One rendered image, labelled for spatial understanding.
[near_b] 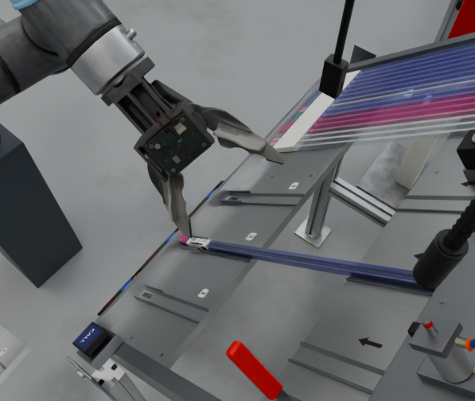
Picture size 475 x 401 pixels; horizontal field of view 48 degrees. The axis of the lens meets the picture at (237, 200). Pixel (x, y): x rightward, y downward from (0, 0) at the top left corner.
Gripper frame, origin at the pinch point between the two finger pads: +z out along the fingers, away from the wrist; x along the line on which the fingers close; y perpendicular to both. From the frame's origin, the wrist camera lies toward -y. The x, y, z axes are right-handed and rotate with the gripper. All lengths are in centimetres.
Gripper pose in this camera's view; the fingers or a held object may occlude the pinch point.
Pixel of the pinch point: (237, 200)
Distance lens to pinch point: 67.5
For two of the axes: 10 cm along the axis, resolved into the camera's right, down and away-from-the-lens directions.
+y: 0.4, 3.0, -9.5
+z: 6.4, 7.2, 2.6
